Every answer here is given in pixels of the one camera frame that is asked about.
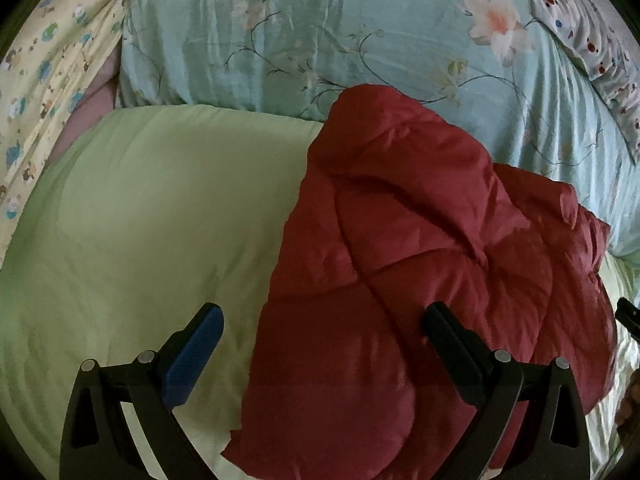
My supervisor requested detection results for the red quilted blanket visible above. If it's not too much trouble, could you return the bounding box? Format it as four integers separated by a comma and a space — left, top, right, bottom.
221, 85, 617, 480

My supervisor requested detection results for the grey printed pillow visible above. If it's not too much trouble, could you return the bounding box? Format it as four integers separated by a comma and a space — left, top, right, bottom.
515, 0, 640, 161

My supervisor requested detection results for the person's right hand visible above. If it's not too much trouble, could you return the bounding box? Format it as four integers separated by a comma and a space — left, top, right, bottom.
615, 374, 640, 435

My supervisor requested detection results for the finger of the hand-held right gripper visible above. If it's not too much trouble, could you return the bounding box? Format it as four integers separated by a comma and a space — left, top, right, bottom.
615, 297, 640, 345

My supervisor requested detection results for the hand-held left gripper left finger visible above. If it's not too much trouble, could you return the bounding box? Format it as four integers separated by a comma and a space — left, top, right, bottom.
59, 303, 226, 480

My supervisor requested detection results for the light blue floral pillow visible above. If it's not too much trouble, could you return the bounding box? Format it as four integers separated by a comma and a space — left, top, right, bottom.
117, 0, 640, 261

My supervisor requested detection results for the light green blanket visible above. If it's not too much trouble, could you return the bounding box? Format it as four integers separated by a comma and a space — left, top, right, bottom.
0, 105, 640, 480

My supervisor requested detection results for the yellow printed pillow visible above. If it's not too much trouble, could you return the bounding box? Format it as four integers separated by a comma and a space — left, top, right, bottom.
0, 0, 147, 267

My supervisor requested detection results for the pink bed sheet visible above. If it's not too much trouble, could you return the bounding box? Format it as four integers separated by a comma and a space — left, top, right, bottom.
47, 50, 126, 171

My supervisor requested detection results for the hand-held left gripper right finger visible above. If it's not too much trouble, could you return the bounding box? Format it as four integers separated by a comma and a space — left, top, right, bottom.
424, 302, 592, 480

